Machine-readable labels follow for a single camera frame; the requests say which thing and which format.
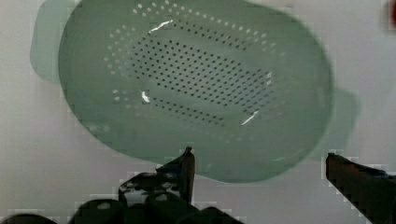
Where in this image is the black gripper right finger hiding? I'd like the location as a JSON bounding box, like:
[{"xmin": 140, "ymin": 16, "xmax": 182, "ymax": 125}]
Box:
[{"xmin": 326, "ymin": 153, "xmax": 396, "ymax": 224}]

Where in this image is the green oval strainer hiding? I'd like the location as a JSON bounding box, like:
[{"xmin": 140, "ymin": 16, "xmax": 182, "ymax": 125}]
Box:
[{"xmin": 30, "ymin": 0, "xmax": 358, "ymax": 183}]

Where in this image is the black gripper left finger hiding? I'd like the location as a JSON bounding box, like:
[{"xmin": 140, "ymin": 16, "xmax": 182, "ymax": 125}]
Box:
[{"xmin": 118, "ymin": 147, "xmax": 195, "ymax": 205}]

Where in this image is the small red strawberry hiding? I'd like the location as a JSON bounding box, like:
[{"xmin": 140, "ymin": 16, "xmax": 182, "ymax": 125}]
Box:
[{"xmin": 388, "ymin": 0, "xmax": 396, "ymax": 29}]

